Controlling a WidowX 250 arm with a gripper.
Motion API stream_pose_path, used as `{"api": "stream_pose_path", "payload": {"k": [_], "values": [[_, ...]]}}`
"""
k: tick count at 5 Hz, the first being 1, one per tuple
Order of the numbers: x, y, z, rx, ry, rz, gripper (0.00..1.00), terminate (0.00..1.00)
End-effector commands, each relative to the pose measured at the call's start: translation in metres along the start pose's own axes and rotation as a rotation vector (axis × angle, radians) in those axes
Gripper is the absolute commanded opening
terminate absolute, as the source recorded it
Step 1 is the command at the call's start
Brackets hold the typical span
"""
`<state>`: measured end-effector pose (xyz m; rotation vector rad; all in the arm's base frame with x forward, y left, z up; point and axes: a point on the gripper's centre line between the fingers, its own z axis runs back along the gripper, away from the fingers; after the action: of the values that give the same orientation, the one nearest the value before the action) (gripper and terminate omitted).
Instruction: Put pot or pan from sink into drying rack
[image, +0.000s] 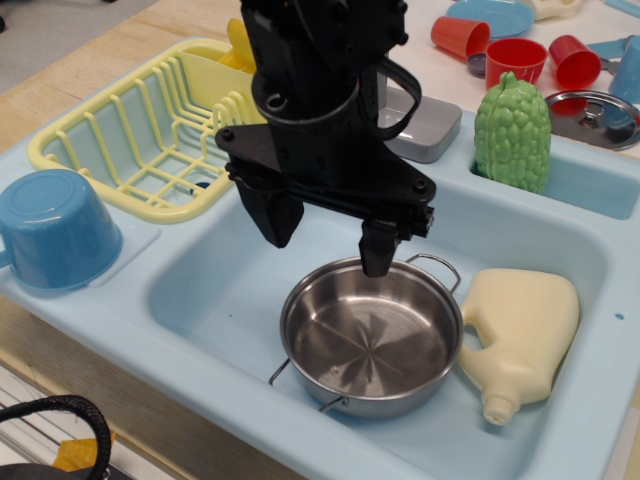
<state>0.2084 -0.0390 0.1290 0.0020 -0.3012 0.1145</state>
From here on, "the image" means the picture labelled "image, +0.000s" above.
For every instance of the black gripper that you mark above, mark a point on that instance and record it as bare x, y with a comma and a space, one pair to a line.
336, 165

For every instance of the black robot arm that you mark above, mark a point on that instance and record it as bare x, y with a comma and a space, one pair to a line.
316, 85

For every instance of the stainless steel pan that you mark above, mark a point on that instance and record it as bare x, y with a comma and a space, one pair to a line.
372, 347

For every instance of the yellow plastic drying rack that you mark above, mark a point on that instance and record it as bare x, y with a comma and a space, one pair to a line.
146, 143

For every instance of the light blue toy sink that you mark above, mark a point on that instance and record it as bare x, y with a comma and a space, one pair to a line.
193, 310

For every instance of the steel pot lid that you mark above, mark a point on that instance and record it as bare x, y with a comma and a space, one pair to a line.
595, 118

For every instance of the grey faucet base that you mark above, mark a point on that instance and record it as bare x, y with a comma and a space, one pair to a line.
431, 130

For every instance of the yellow plastic utensil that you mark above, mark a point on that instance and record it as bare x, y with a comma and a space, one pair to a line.
241, 47

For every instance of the green bumpy plastic vegetable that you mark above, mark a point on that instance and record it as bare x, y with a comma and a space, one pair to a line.
512, 135

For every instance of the small purple plastic lid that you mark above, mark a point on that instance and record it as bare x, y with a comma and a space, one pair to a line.
476, 65

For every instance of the red cup lying left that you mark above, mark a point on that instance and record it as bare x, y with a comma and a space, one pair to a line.
459, 37

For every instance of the red cup lying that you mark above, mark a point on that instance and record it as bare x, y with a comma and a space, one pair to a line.
459, 37
575, 66

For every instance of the cream plastic detergent bottle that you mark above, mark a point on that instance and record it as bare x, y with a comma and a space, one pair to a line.
525, 322

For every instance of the red cup upright middle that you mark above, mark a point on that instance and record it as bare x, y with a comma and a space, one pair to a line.
523, 57

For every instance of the light blue plastic plate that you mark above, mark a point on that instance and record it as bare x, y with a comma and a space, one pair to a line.
505, 18

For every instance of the blue plastic cup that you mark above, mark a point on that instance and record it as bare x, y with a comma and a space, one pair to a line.
56, 233

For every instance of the red cup lying right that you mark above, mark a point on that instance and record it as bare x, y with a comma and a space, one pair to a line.
575, 66

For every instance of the cream plastic item top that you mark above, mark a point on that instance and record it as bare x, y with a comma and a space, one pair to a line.
547, 9

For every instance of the blue cup right edge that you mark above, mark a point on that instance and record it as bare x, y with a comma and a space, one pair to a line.
625, 82

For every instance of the light blue plastic utensil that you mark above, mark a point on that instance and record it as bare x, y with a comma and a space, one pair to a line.
612, 49

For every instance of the yellow tape piece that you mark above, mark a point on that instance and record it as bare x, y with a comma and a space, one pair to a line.
78, 454

